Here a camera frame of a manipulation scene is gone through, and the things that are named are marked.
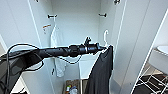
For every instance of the black garment grey print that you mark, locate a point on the black garment grey print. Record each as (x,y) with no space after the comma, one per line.
(100,73)

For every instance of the white wardrobe door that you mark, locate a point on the white wardrobe door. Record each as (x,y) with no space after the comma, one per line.
(140,36)
(15,23)

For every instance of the white wardrobe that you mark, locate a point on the white wardrobe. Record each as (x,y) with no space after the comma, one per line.
(76,30)

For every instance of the white garment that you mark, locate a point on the white garment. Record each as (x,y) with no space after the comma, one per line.
(58,40)

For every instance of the brown wicker basket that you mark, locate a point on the brown wicker basket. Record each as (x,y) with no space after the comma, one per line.
(70,82)

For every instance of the small orange label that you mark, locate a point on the small orange label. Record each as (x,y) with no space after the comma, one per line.
(46,26)

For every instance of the round white high table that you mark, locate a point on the round white high table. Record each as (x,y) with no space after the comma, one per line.
(163,50)

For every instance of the black wall peg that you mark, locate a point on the black wall peg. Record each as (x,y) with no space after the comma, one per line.
(102,15)
(51,16)

